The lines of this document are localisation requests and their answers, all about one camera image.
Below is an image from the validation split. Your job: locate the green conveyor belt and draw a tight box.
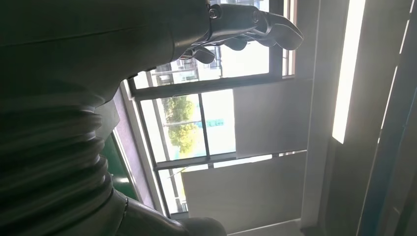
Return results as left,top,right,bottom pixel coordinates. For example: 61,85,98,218
101,133,139,201

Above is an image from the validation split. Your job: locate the dark framed window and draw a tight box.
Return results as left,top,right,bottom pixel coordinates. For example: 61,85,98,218
120,0,296,219

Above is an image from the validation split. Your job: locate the white roller blind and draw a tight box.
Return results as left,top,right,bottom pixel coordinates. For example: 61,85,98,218
232,79,314,159
180,151,307,234

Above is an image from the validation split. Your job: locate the long ceiling light strip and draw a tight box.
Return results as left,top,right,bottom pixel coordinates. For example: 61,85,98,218
331,0,368,145

